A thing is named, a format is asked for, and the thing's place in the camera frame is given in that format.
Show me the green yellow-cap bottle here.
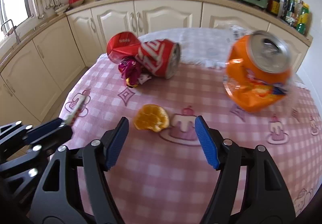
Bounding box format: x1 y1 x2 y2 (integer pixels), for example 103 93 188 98
296 1 311 36

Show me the clear oil bottle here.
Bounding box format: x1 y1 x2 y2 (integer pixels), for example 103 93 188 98
293 0 303 29

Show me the white printed paper slip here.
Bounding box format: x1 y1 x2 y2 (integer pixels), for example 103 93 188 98
230 25 250 44

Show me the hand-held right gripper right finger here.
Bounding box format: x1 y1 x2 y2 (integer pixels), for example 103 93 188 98
195 115 296 224

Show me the tall dark glass bottle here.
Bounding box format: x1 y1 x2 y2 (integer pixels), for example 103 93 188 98
281 0 291 21

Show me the pink checked cartoon tablecloth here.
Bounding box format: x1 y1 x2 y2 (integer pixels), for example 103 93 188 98
50 48 322 224

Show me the crushed orange soda can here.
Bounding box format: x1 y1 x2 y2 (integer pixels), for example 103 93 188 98
223 30 293 114

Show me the dark bottle with gold cap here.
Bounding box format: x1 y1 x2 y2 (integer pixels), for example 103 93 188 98
288 0 297 26

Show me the steel kitchen faucet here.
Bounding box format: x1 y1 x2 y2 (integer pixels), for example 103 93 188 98
1 19 21 44

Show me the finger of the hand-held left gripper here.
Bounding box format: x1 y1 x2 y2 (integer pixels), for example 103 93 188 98
0 125 74 204
0 118 64 150

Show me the small green-white packet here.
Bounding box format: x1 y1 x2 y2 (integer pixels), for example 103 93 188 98
62 94 89 127

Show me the white lace cloth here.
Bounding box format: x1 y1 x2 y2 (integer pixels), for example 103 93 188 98
137 27 306 89

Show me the crushed red soda can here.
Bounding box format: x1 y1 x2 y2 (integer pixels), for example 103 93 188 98
106 31 181 80

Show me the purple foil candy wrapper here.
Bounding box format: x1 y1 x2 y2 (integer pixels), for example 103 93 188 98
119 57 153 88

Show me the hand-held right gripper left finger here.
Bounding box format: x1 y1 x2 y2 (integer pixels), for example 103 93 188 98
28 117 129 224

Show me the orange peel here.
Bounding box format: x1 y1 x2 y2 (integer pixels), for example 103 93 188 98
133 104 169 133

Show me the row of hanging utensils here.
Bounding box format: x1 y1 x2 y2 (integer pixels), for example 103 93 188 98
34 0 62 20

